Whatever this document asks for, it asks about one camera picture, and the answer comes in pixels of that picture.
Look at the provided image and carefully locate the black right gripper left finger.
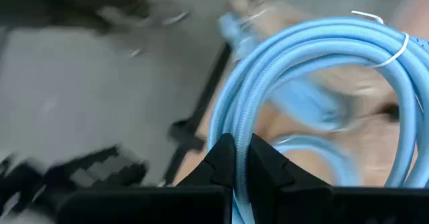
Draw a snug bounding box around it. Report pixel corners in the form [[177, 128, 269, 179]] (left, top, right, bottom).
[[56, 132, 236, 224]]

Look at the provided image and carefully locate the light blue cable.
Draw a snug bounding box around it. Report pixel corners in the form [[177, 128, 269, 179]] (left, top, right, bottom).
[[206, 15, 429, 224], [264, 78, 368, 186]]

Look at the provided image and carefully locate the black aluminium table frame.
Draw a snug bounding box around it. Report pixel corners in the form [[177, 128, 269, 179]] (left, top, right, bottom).
[[163, 42, 235, 186]]

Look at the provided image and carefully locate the black blurred equipment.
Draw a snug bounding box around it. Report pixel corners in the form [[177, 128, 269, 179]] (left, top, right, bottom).
[[0, 0, 154, 34], [0, 145, 149, 218]]

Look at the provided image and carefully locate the white twist tie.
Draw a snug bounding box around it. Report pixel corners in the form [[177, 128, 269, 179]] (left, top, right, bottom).
[[350, 10, 410, 69]]

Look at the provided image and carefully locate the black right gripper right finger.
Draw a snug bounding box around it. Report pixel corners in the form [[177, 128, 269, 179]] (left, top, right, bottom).
[[247, 133, 429, 224]]

